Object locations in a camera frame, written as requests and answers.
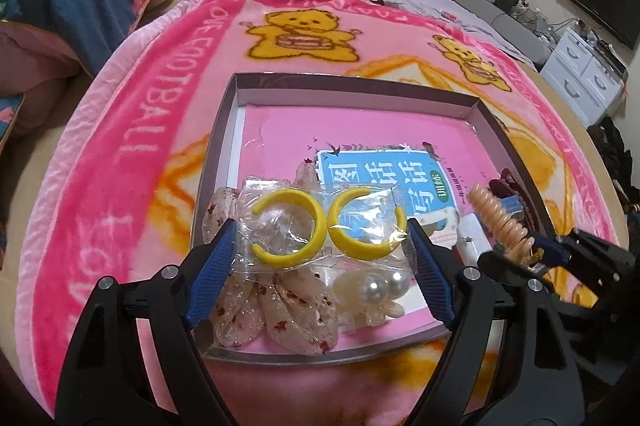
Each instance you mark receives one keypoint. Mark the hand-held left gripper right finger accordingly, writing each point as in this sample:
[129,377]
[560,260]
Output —
[432,276]

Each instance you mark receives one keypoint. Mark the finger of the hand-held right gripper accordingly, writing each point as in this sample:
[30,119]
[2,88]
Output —
[505,271]
[555,252]

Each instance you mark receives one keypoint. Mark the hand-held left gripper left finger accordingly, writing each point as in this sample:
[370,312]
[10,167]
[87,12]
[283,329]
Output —
[212,276]

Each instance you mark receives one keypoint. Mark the peach spiral hair clip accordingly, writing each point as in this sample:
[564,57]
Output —
[495,211]

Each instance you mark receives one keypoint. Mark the pearl hair clip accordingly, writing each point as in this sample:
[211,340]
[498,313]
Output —
[372,291]

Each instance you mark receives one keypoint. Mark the blue hair clip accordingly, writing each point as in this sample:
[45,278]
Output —
[511,206]

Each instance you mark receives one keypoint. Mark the beige tulle bow hair clip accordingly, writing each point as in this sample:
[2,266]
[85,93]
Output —
[290,321]

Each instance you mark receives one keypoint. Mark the yellow hoop earrings packet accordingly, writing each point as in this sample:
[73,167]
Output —
[311,212]

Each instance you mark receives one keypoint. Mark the shallow grey cardboard box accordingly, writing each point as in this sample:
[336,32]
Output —
[225,130]

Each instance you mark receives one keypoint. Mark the dark clothing pile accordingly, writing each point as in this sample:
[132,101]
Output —
[612,150]

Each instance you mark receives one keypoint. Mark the blue cover book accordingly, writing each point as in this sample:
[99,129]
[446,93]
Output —
[370,176]

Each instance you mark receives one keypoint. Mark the pink bear printed blanket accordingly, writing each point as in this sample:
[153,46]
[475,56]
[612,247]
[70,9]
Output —
[125,155]

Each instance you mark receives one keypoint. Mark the white drawer cabinet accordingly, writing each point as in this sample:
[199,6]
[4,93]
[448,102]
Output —
[575,75]

